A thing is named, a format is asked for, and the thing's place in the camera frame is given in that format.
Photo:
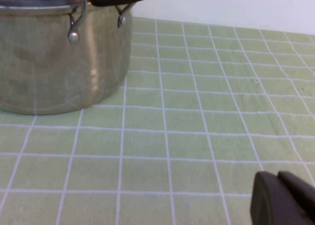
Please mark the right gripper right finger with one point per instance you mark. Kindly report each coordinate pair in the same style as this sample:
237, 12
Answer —
300, 198

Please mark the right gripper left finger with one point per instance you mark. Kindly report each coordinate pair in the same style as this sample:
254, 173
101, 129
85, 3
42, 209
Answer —
265, 200

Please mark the stainless steel cooking pot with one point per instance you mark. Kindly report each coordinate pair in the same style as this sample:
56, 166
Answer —
49, 62

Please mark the green checkered tablecloth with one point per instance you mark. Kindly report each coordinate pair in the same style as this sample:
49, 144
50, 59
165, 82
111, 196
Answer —
172, 136

